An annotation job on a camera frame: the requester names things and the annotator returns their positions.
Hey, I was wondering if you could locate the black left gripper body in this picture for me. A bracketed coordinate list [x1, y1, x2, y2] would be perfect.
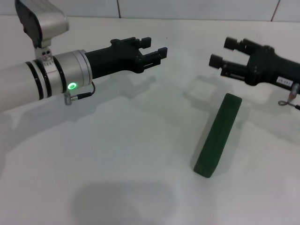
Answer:
[84, 37, 148, 82]

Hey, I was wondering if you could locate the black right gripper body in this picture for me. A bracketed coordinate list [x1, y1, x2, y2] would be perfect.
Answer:
[243, 45, 300, 95]

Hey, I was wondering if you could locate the green glasses case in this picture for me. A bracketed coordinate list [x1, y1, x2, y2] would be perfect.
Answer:
[193, 92, 243, 179]

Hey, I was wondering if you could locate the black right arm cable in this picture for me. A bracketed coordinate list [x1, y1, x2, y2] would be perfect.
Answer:
[277, 83, 300, 106]

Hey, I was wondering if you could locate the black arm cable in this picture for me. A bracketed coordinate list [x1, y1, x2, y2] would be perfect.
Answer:
[277, 83, 300, 106]
[63, 81, 96, 105]

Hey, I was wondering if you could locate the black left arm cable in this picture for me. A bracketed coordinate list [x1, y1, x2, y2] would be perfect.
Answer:
[63, 81, 96, 105]

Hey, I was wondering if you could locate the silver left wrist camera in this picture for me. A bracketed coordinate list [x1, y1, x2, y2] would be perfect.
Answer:
[15, 0, 70, 49]

